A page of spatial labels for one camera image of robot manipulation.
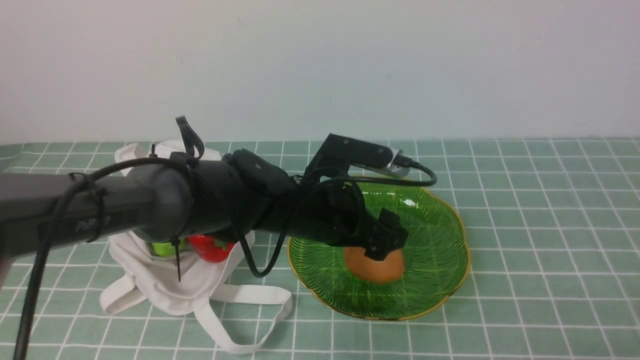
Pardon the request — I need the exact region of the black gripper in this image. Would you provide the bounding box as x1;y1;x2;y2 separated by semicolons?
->
279;180;409;261

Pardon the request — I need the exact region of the brown potato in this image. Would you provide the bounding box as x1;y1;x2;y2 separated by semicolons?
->
343;247;406;285

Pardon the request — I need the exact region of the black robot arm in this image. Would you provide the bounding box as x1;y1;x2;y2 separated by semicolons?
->
1;149;409;261

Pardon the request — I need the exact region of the white cloth tote bag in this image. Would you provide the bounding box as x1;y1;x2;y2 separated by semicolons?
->
99;140;294;355

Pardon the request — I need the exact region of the green glass plate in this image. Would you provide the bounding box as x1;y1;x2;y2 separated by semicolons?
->
286;183;472;321

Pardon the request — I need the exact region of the green checkered tablecloth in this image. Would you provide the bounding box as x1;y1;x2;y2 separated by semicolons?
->
27;137;640;360

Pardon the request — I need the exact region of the red bell pepper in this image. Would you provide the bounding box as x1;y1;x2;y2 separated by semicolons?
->
187;234;236;264

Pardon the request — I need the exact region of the green vegetable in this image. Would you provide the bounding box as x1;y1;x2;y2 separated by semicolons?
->
146;239;187;258

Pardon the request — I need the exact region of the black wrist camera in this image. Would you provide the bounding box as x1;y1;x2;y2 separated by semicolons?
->
302;133;410;181

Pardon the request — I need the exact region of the black cable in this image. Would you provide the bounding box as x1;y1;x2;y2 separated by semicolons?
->
12;116;438;360

